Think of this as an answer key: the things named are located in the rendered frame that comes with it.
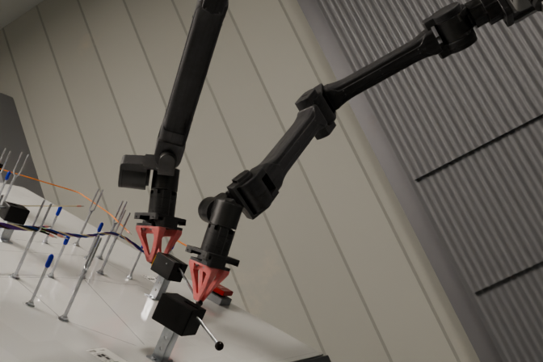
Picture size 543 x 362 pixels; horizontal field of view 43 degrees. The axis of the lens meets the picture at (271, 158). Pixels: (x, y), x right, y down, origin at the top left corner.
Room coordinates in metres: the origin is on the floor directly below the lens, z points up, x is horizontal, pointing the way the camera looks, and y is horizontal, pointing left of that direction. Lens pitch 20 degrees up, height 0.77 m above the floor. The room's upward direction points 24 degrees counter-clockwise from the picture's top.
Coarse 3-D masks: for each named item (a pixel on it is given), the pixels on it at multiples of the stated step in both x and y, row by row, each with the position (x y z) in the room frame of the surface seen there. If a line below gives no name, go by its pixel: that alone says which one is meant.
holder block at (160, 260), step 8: (160, 256) 1.38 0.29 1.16; (168, 256) 1.39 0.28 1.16; (152, 264) 1.39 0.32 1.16; (160, 264) 1.38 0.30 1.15; (168, 264) 1.37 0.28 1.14; (176, 264) 1.37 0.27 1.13; (184, 264) 1.39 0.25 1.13; (160, 272) 1.38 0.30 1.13; (168, 272) 1.37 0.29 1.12; (176, 272) 1.38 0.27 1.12; (184, 272) 1.40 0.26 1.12; (176, 280) 1.40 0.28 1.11
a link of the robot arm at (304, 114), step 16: (304, 96) 1.55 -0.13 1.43; (304, 112) 1.54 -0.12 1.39; (320, 112) 1.55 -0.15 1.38; (288, 128) 1.52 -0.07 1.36; (304, 128) 1.49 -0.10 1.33; (320, 128) 1.55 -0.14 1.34; (288, 144) 1.43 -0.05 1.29; (304, 144) 1.48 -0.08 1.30; (272, 160) 1.38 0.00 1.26; (288, 160) 1.42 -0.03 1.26; (256, 176) 1.32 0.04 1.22; (272, 176) 1.37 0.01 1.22; (240, 192) 1.33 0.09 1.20; (256, 192) 1.33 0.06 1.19; (272, 192) 1.36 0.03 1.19; (256, 208) 1.35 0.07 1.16
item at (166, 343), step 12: (168, 300) 1.05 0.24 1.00; (180, 300) 1.07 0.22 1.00; (156, 312) 1.06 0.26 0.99; (168, 312) 1.06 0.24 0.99; (180, 312) 1.05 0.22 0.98; (192, 312) 1.05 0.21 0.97; (204, 312) 1.09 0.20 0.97; (168, 324) 1.06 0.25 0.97; (180, 324) 1.05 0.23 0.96; (192, 324) 1.07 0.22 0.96; (168, 336) 1.08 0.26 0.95; (156, 348) 1.08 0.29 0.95; (168, 348) 1.08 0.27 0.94; (216, 348) 1.06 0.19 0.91; (156, 360) 1.07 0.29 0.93; (168, 360) 1.10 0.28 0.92
